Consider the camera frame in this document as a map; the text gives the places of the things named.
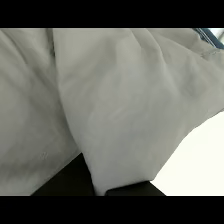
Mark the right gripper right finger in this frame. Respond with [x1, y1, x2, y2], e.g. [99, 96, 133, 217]
[105, 181, 167, 197]

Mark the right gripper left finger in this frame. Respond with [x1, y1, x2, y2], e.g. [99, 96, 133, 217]
[31, 152, 97, 197]

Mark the white garment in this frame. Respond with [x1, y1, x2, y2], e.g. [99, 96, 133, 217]
[0, 27, 224, 197]

